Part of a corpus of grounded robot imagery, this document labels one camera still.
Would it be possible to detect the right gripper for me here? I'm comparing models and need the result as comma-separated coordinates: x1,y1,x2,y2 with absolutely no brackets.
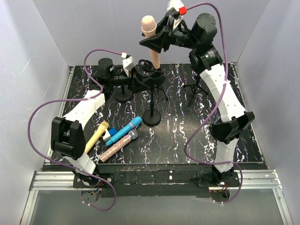
139,12,199,54

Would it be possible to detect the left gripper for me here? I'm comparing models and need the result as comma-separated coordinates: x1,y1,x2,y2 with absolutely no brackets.
109,67,150,94

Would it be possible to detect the black tripod shock-mount stand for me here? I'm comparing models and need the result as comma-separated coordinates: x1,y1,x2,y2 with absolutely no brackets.
138,59,169,101

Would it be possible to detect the pink microphone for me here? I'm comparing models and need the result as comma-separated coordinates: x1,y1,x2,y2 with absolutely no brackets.
141,15,160,70

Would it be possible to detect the black round-base mic stand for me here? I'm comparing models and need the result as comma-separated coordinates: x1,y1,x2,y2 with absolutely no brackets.
114,85,133,103

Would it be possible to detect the cyan blue microphone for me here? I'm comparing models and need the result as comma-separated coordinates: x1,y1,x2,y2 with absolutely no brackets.
105,116,142,146

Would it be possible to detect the cream yellow microphone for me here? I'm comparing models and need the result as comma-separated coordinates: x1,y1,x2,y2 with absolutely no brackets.
84,121,109,154

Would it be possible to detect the glitter rhinestone microphone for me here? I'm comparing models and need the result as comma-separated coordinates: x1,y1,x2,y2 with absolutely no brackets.
99,130,138,163

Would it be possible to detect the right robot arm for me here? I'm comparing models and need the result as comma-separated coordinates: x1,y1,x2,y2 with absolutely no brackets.
140,13,255,186

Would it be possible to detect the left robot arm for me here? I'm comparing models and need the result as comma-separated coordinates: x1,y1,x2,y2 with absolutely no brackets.
51,58,142,188

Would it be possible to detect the blue and white block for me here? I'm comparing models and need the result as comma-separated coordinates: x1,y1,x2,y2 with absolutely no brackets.
102,128,117,141

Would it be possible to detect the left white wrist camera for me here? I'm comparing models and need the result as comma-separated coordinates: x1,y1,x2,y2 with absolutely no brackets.
122,56,136,77

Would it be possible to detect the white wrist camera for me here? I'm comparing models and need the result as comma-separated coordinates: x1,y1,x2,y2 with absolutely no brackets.
167,0,187,30
122,56,136,77

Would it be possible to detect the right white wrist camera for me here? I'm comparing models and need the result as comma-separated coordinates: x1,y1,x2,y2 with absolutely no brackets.
167,0,187,30

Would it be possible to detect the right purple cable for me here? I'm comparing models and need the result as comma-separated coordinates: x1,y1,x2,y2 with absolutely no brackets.
184,2,243,204

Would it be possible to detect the purple cable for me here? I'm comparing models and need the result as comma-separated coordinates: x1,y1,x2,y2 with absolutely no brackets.
184,2,243,204
27,49,128,211

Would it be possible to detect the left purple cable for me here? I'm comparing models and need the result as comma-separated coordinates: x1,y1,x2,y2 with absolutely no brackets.
27,49,128,211

